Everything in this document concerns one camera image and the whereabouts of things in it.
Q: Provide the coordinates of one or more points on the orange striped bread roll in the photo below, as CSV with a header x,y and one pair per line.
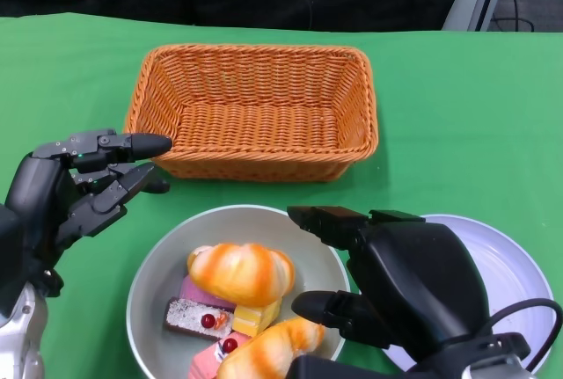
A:
x,y
272,348
242,273

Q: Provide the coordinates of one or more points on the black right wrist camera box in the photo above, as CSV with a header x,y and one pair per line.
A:
x,y
343,368

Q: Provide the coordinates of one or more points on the light pink layered cake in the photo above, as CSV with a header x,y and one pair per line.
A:
x,y
206,361

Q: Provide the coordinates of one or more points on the grey-green bowl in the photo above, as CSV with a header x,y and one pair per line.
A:
x,y
246,225

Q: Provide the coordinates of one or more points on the orange wicker basket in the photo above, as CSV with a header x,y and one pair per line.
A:
x,y
255,128

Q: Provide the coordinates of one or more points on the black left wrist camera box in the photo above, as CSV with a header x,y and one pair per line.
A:
x,y
9,256

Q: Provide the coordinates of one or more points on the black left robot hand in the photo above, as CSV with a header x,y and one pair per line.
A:
x,y
39,194

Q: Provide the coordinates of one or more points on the yellow layered cake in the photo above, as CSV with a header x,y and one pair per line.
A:
x,y
250,319

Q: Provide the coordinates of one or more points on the chocolate cake with cherry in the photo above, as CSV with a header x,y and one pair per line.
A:
x,y
189,317

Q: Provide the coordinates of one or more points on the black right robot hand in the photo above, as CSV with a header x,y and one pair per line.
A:
x,y
418,273

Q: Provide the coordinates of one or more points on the magenta cake with cherry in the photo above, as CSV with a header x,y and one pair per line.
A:
x,y
198,293

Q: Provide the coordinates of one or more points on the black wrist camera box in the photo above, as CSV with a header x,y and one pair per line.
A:
x,y
9,256
343,368

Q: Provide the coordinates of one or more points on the green tablecloth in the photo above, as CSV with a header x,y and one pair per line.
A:
x,y
440,133

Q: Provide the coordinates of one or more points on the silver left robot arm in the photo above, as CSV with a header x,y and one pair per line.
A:
x,y
22,335

